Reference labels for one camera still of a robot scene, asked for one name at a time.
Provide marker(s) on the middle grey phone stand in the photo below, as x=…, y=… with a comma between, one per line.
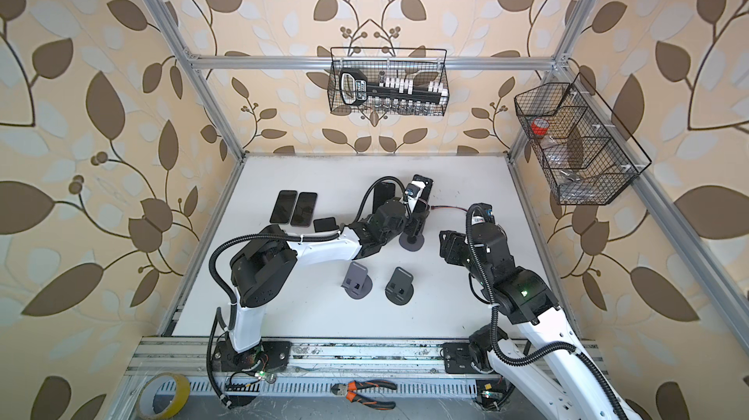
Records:
x=411, y=243

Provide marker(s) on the black phone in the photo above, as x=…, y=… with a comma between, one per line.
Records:
x=326, y=224
x=304, y=209
x=383, y=192
x=284, y=207

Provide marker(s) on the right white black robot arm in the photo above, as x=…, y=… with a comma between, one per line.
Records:
x=529, y=340

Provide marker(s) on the front right grey phone stand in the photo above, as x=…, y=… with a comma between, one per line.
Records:
x=400, y=289

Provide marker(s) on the red capped bottle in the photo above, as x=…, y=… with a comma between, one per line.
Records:
x=539, y=127

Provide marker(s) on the back wire basket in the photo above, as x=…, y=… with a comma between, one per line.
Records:
x=421, y=63

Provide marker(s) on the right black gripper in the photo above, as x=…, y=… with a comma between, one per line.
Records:
x=453, y=245

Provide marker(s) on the black socket tool set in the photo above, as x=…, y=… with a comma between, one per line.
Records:
x=355, y=89

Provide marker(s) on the yellow tape roll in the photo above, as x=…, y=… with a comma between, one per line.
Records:
x=163, y=397

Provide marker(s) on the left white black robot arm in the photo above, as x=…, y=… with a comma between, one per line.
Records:
x=252, y=269

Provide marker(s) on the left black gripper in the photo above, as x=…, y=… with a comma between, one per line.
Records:
x=415, y=225

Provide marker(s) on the right wire basket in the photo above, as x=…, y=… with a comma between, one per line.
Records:
x=589, y=156

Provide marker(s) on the front left grey phone stand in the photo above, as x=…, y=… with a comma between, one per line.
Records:
x=357, y=283

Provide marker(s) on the grey phone stand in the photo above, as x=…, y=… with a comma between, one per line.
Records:
x=400, y=289
x=357, y=283
x=411, y=243

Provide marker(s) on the wire basket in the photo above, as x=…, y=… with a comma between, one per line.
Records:
x=421, y=63
x=589, y=156

